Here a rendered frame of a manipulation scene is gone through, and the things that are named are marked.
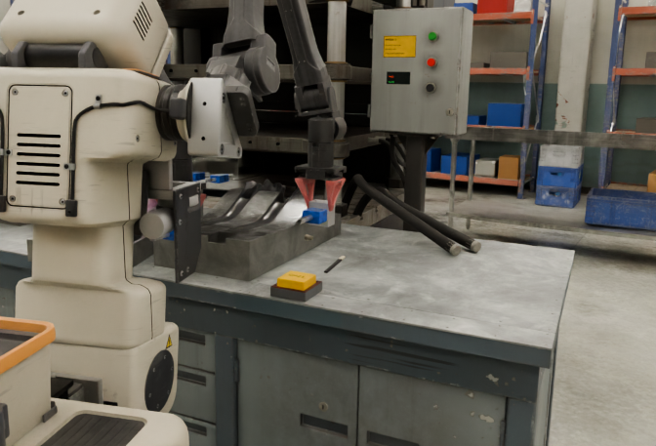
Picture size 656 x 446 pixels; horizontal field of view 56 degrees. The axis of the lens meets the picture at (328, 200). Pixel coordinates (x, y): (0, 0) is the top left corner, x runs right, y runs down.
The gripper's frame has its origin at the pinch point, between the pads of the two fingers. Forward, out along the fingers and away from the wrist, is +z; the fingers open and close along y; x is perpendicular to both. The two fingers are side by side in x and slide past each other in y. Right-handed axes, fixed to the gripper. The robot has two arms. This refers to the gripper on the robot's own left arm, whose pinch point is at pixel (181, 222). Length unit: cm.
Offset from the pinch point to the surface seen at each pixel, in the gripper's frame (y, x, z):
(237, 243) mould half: -16.2, 1.4, 2.7
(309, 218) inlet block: -29.6, -6.5, -2.8
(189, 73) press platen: 57, -79, -36
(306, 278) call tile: -34.0, 3.9, 7.4
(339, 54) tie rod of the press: -6, -73, -42
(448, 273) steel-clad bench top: -56, -25, 11
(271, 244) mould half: -19.0, -8.3, 4.8
